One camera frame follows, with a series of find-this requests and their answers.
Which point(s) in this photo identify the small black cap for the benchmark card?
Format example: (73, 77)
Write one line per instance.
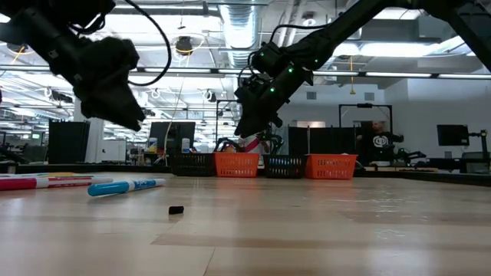
(176, 210)

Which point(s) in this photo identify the white cabinet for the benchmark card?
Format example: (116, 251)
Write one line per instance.
(114, 151)

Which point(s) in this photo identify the person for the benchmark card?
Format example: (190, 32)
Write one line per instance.
(255, 145)
(377, 143)

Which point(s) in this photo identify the blue cap white marker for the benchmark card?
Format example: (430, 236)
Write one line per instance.
(111, 188)

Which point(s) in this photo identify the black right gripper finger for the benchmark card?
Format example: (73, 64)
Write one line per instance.
(261, 126)
(245, 122)

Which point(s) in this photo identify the white wipes canister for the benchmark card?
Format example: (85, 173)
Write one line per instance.
(185, 145)
(152, 145)

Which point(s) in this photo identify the black mesh basket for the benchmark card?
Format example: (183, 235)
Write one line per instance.
(266, 165)
(192, 165)

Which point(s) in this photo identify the black background robot arm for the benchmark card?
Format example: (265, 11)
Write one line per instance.
(226, 147)
(412, 155)
(276, 143)

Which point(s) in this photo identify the black partition panel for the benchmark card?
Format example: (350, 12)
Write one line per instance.
(69, 142)

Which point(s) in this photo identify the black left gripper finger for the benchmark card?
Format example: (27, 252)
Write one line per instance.
(119, 119)
(119, 101)

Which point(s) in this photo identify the white square column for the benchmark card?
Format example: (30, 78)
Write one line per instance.
(86, 145)

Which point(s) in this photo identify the red cap white marker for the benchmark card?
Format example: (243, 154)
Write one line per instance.
(19, 184)

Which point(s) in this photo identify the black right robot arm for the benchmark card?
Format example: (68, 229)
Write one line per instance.
(345, 27)

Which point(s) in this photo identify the black ceiling light rail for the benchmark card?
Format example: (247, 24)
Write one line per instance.
(215, 71)

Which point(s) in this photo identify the wide black partition wall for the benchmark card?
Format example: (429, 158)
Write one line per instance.
(326, 142)

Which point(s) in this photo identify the black ceiling mounted device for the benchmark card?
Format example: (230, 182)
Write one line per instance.
(184, 45)
(17, 48)

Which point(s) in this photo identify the black computer monitor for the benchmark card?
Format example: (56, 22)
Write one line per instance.
(452, 135)
(176, 134)

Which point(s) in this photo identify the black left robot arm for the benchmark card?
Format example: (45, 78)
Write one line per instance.
(30, 27)

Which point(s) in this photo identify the orange mesh basket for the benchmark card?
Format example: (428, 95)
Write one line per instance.
(330, 165)
(236, 165)

